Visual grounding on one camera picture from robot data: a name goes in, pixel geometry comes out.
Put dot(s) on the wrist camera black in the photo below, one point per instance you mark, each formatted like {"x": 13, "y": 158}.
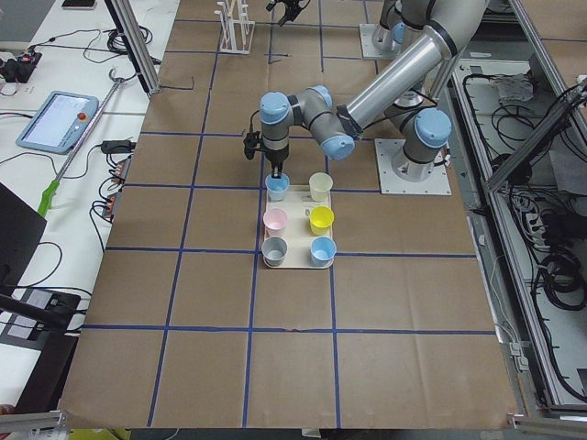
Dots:
{"x": 252, "y": 144}

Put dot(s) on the brown paper table mat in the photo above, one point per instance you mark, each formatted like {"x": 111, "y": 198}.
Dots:
{"x": 336, "y": 307}

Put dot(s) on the white wire cup rack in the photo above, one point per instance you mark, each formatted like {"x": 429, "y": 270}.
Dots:
{"x": 236, "y": 27}

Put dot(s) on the cream serving tray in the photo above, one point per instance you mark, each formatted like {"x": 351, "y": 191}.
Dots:
{"x": 298, "y": 204}

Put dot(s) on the pink cup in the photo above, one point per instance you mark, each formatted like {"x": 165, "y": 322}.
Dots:
{"x": 275, "y": 221}

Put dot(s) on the black power adapter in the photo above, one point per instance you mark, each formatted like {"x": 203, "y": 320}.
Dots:
{"x": 117, "y": 146}

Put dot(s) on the light blue ikea cup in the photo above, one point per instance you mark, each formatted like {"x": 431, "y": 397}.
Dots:
{"x": 277, "y": 187}

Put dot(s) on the black monitor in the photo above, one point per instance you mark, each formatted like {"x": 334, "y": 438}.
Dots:
{"x": 21, "y": 231}

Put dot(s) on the aluminium frame post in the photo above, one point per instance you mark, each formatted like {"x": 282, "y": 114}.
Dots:
{"x": 127, "y": 25}

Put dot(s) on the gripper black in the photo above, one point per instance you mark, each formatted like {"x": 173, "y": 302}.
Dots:
{"x": 276, "y": 158}
{"x": 290, "y": 5}

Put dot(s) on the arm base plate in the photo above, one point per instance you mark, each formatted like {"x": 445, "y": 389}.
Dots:
{"x": 378, "y": 43}
{"x": 398, "y": 175}

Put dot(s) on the yellow cup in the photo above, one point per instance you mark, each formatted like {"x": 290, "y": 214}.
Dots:
{"x": 321, "y": 219}

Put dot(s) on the cream white cup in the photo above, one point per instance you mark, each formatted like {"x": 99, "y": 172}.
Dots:
{"x": 320, "y": 184}

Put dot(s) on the grey cup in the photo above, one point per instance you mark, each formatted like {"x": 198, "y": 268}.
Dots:
{"x": 274, "y": 250}

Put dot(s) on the blue teach pendant tablet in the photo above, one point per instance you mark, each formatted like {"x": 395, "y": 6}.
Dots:
{"x": 59, "y": 123}

